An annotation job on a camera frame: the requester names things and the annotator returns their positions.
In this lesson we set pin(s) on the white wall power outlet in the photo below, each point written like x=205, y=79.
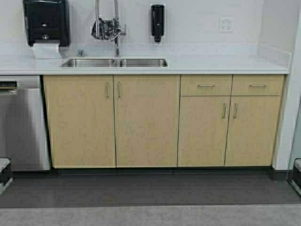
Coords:
x=226, y=24

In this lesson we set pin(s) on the beige drawer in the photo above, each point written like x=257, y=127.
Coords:
x=257, y=85
x=206, y=85

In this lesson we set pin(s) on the right beige cabinet door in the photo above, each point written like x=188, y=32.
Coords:
x=252, y=130

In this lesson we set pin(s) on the left beige cabinet door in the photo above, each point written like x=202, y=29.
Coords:
x=80, y=111

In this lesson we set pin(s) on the small chrome sink air gap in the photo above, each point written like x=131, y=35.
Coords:
x=80, y=52

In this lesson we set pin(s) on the robot base left corner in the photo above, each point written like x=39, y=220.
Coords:
x=6, y=174

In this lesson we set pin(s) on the right beige drawer front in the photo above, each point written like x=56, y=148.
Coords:
x=257, y=85

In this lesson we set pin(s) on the black white patterned cloth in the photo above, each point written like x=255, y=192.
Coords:
x=106, y=29

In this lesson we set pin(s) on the white paper towel sheet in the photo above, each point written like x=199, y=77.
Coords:
x=46, y=50

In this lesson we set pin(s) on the stainless steel dishwasher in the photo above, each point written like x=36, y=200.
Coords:
x=23, y=134

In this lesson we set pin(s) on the left beige drawer front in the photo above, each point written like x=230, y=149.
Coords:
x=206, y=85

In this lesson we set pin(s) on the chrome spring kitchen faucet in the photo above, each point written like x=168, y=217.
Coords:
x=116, y=41

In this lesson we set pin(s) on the robot base right corner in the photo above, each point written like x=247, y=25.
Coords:
x=294, y=177

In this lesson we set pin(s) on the stainless steel double sink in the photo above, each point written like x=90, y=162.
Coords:
x=111, y=62

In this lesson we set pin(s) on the black paper towel dispenser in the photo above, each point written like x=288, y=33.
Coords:
x=47, y=20

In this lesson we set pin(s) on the black wall soap dispenser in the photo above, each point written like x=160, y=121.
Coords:
x=157, y=21

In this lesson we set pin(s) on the beige cabinet door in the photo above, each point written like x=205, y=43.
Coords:
x=80, y=111
x=203, y=131
x=252, y=130
x=146, y=120

